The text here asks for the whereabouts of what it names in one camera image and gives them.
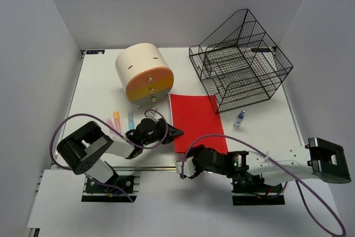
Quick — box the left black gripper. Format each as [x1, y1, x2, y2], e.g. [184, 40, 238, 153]
[142, 118, 184, 147]

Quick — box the red paper folder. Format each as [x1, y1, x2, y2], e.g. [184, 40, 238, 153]
[170, 94, 224, 154]

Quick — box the cream round drawer box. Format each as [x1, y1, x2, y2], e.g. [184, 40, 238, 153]
[115, 43, 174, 106]

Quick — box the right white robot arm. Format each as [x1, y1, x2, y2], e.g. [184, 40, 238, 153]
[175, 138, 351, 192]

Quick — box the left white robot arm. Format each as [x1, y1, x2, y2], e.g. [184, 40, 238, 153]
[57, 117, 184, 192]

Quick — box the blue highlighter pen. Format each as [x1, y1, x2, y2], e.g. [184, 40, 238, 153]
[128, 112, 135, 130]

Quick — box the small blue-capped glue bottle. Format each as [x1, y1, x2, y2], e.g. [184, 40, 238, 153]
[233, 110, 245, 128]

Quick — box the orange highlighter pen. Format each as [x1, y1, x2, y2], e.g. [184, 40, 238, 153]
[113, 111, 121, 133]

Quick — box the pink highlighter pen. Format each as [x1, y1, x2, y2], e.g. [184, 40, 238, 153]
[106, 118, 115, 134]

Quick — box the blue label sticker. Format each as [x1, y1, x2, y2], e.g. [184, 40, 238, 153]
[86, 50, 105, 54]

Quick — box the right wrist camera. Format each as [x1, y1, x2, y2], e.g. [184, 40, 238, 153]
[175, 157, 196, 179]

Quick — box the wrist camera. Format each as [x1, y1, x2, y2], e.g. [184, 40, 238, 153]
[144, 110, 158, 122]
[175, 157, 196, 179]

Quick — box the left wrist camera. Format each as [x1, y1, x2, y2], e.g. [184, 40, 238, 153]
[144, 110, 158, 122]

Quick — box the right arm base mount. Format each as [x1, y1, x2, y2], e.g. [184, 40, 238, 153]
[231, 176, 286, 206]

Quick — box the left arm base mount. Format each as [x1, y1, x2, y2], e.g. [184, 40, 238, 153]
[81, 169, 141, 203]

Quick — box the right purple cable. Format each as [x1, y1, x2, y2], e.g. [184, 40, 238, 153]
[179, 133, 346, 236]

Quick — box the black wire mesh organizer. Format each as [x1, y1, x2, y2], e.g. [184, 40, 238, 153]
[189, 9, 293, 113]

